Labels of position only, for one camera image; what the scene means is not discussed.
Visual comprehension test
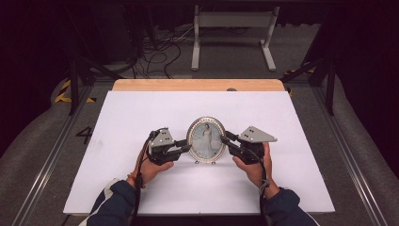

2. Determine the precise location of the yellow black floor tape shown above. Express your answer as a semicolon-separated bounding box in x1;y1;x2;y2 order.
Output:
54;79;97;104

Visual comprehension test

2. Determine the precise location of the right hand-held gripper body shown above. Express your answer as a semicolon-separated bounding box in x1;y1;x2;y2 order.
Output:
229;125;279;166

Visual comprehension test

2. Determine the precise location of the aluminium rail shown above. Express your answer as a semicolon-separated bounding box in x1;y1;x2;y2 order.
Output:
10;86;94;226
312;86;391;226

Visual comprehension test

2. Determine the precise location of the person's right hand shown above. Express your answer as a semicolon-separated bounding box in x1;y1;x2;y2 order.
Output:
231;141;281;201

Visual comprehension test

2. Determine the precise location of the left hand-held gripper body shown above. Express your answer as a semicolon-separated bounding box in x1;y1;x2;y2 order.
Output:
148;126;184;167

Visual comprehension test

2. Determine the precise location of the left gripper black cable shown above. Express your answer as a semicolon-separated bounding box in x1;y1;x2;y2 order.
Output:
130;129;158;226

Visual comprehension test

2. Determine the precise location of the white board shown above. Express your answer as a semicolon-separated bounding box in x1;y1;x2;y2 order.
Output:
63;90;336;217

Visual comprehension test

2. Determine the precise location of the person's left hand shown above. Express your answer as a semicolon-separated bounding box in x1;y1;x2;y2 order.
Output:
126;150;175;189

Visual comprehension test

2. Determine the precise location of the tangle of floor cables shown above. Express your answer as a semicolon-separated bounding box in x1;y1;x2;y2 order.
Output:
131;26;196;79

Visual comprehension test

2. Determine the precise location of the wooden table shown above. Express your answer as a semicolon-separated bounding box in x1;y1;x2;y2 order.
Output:
112;78;286;92

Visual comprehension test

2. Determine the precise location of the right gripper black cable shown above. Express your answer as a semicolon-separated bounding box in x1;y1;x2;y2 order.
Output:
247;147;271;226

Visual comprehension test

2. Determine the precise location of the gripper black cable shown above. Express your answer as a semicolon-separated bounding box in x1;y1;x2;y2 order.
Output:
247;147;271;226
130;129;158;226

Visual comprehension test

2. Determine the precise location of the red wrist bracelet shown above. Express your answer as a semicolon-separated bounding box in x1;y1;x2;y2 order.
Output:
126;172;140;188

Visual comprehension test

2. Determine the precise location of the white metal stand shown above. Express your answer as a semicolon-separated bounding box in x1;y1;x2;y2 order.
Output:
191;4;280;73

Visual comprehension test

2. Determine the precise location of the black metal stand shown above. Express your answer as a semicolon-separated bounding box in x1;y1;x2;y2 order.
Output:
279;12;339;116
62;6;124;116

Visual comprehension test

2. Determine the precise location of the oval silver photo frame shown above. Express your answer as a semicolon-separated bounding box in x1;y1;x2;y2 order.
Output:
185;116;228;165

